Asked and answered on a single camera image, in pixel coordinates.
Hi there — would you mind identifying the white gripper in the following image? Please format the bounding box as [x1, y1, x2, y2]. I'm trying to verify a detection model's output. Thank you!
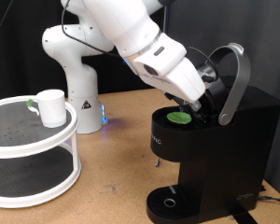
[139, 57, 207, 113]

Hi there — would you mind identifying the reusable coffee pod green lid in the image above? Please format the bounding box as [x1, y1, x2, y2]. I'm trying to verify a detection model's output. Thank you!
[166, 110, 192, 125]

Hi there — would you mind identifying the silver Keurig handle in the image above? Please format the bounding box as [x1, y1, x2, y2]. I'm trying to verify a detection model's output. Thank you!
[208, 42, 252, 127]

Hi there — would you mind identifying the black Keurig brew head lid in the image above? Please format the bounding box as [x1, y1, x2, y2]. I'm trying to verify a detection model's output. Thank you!
[189, 74, 228, 125]

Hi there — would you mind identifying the black Keurig coffee machine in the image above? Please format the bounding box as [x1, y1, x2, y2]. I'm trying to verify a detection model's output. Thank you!
[146, 74, 280, 224]

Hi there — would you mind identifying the black Keurig drip tray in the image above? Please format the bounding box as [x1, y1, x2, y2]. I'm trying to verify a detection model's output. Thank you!
[147, 185, 199, 224]

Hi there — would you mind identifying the black tape strip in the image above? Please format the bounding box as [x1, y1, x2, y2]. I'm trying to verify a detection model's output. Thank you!
[230, 203, 259, 224]

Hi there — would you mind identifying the white mug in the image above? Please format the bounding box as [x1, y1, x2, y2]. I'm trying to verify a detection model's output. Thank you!
[26, 89, 68, 129]

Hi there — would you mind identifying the white two-tier turntable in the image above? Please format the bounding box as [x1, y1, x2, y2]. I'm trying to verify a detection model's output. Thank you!
[0, 94, 82, 209]

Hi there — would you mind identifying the black Keurig power cable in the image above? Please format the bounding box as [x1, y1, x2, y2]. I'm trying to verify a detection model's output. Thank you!
[258, 195, 280, 206]

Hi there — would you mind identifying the black robot wrist cable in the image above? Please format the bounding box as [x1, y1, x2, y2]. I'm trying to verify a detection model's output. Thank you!
[61, 0, 219, 80]

